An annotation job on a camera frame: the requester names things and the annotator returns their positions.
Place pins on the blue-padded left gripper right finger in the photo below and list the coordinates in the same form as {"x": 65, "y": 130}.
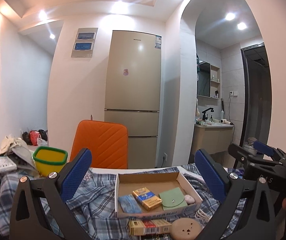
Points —
{"x": 257, "y": 220}

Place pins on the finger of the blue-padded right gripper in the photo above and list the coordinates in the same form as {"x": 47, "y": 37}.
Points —
{"x": 253, "y": 161}
{"x": 273, "y": 153}

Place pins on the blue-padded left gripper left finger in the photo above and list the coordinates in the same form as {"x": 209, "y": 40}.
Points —
{"x": 28, "y": 219}

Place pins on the light blue tissue pack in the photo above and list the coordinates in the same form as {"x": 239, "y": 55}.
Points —
{"x": 129, "y": 204}

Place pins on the green snap pouch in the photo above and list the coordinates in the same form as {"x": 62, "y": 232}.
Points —
{"x": 173, "y": 199}

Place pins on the gold blue cigarette pack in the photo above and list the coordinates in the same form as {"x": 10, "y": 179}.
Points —
{"x": 147, "y": 198}

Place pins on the pink white plush bunny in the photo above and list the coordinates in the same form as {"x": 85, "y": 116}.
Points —
{"x": 189, "y": 199}

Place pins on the yellow bin with green rim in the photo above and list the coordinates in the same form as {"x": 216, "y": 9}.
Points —
{"x": 49, "y": 159}

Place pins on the bathroom vanity cabinet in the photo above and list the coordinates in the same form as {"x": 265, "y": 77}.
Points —
{"x": 213, "y": 138}

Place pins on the hair dryer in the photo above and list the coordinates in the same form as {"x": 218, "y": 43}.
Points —
{"x": 226, "y": 122}

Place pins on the blue plaid shirt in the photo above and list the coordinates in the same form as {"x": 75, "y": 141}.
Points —
{"x": 93, "y": 203}

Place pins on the black faucet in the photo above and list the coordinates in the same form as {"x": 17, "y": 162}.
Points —
{"x": 205, "y": 113}

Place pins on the red bag on floor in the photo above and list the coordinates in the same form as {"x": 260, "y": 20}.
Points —
{"x": 34, "y": 136}

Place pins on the pile of beige cloth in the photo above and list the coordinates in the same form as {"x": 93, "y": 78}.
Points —
{"x": 17, "y": 146}

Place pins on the orange padded chair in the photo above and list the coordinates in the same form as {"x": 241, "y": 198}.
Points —
{"x": 107, "y": 141}

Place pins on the round beige wooden disc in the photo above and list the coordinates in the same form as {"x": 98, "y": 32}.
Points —
{"x": 185, "y": 229}

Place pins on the shallow cardboard box tray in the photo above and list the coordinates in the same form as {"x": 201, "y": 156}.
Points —
{"x": 157, "y": 183}

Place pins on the mirror cabinet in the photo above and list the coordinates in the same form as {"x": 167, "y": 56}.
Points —
{"x": 208, "y": 80}

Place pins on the red yellow cigarette carton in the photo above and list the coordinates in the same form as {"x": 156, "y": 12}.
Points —
{"x": 149, "y": 227}

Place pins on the beige three-door refrigerator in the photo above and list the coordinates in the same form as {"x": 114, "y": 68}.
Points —
{"x": 133, "y": 88}

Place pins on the wall electrical panel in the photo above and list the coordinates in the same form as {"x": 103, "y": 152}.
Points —
{"x": 84, "y": 43}

